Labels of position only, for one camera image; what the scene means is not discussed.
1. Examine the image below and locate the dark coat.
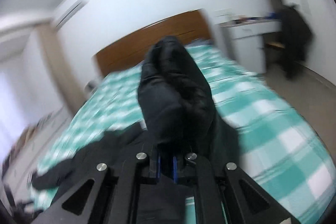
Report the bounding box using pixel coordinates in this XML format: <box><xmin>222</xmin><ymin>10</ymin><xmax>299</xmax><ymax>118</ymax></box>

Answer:
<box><xmin>280</xmin><ymin>5</ymin><xmax>313</xmax><ymax>80</ymax></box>

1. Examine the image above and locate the white desk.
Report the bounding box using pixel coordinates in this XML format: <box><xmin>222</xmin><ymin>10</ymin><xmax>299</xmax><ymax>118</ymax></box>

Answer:
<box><xmin>214</xmin><ymin>18</ymin><xmax>282</xmax><ymax>75</ymax></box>

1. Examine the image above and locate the cluster of small bottles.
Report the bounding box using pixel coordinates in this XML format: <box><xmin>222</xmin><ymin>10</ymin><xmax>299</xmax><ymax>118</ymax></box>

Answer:
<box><xmin>231</xmin><ymin>17</ymin><xmax>254</xmax><ymax>25</ymax></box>

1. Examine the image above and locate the black puffer jacket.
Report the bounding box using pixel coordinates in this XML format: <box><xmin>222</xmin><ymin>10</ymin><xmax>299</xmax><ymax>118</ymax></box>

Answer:
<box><xmin>31</xmin><ymin>35</ymin><xmax>240</xmax><ymax>224</ymax></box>

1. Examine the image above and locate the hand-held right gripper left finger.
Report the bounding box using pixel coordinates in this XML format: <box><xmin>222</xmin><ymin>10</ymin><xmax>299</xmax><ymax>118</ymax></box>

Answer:
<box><xmin>31</xmin><ymin>152</ymin><xmax>162</xmax><ymax>224</ymax></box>

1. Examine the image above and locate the green white plaid bed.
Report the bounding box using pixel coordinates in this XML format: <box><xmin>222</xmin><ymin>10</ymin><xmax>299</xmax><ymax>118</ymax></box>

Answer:
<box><xmin>34</xmin><ymin>44</ymin><xmax>331</xmax><ymax>224</ymax></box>

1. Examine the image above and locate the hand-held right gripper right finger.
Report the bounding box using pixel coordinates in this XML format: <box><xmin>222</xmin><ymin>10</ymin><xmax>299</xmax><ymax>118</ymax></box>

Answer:
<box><xmin>172</xmin><ymin>152</ymin><xmax>300</xmax><ymax>224</ymax></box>

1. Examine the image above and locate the beige curtain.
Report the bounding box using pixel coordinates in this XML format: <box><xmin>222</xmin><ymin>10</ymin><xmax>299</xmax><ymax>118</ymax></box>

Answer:
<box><xmin>34</xmin><ymin>22</ymin><xmax>79</xmax><ymax>114</ymax></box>

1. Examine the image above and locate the white air conditioner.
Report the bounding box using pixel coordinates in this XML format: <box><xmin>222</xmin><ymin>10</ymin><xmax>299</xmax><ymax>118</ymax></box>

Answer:
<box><xmin>54</xmin><ymin>0</ymin><xmax>88</xmax><ymax>29</ymax></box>

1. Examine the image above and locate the wooden headboard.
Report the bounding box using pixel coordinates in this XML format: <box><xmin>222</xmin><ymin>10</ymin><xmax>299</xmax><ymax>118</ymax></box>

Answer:
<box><xmin>95</xmin><ymin>9</ymin><xmax>212</xmax><ymax>77</ymax></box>

